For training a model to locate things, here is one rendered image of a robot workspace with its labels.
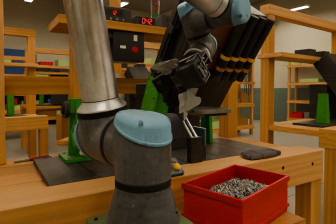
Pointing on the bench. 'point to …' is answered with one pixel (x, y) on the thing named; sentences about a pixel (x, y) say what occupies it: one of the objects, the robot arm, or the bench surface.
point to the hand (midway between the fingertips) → (164, 97)
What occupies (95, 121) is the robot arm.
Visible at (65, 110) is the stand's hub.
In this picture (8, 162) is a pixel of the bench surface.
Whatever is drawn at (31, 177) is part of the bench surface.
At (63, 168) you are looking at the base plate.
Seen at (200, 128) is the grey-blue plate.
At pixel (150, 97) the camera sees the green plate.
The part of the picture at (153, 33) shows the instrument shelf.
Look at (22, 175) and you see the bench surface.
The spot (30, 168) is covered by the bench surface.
